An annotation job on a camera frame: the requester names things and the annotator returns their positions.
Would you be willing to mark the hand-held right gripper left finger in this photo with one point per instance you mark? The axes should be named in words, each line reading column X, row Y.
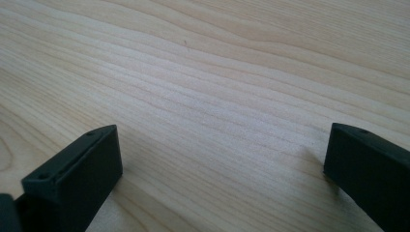
column 77, row 174

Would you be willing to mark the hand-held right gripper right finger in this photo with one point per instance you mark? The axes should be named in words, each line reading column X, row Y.
column 370, row 167

